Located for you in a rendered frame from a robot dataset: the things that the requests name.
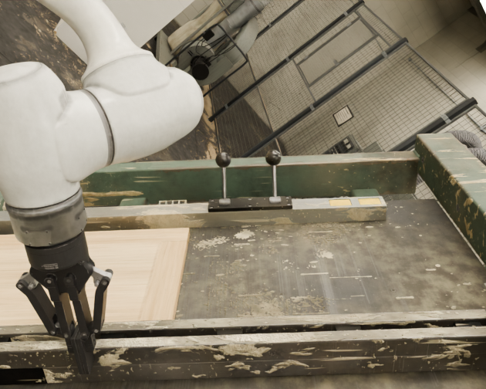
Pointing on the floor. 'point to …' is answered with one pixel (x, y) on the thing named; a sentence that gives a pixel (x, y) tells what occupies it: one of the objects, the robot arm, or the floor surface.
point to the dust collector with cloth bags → (211, 41)
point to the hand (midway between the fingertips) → (82, 350)
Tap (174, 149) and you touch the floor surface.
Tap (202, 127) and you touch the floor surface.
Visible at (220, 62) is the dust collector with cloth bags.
